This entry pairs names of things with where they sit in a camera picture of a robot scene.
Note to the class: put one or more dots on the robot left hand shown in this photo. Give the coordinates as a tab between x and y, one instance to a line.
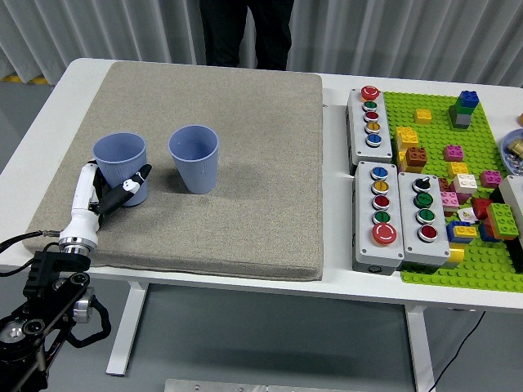
81	220

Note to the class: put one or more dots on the blue ribbed cup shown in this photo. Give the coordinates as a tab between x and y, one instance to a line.
198	171
118	163

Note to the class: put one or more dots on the white table leg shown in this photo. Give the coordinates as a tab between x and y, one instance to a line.
421	347
126	326

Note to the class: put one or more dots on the grey-brown mat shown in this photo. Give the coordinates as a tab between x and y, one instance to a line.
245	163

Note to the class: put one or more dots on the person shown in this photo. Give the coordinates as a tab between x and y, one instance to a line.
245	32

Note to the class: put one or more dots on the large grey five-button box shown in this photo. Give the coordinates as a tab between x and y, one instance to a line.
365	245

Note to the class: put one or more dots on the small grey five-button box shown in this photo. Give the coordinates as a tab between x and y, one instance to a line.
374	153

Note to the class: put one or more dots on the grey four-button selector box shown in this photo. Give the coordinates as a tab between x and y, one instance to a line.
412	245

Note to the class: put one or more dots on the green studded baseplate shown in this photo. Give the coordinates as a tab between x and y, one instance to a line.
433	134

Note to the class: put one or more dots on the small brown toy brick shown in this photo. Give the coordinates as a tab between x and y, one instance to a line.
443	184

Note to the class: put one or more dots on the blue toy brick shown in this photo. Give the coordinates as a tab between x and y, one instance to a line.
484	234
468	100
449	232

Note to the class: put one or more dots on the light pink toy brick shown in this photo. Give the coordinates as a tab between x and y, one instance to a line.
449	201

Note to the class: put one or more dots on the yellow round toy brick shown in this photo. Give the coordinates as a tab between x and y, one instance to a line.
455	256

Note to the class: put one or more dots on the white pleated curtain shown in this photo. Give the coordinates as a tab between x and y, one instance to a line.
408	32

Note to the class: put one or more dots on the magenta toy brick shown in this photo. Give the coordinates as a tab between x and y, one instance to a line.
462	198
490	179
453	153

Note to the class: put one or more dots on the white printed toy tile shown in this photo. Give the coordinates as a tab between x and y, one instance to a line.
466	215

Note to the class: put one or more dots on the white toy brick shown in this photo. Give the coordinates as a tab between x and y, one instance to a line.
466	183

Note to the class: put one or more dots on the grey toy brick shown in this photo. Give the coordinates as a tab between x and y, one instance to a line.
461	121

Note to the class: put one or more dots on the red toy brick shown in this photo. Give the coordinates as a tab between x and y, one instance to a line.
480	208

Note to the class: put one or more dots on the large green toy brick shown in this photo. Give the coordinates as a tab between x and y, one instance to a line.
502	218

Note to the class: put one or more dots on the orange toy brick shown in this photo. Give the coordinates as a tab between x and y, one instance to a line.
508	235

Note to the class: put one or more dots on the blue bowl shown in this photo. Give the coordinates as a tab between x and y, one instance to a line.
503	152

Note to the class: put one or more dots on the white box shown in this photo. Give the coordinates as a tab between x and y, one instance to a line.
515	196

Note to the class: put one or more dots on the silver metal parts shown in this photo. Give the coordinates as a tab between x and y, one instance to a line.
515	162

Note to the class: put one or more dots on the brass fitting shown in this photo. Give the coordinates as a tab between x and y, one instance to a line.
517	145

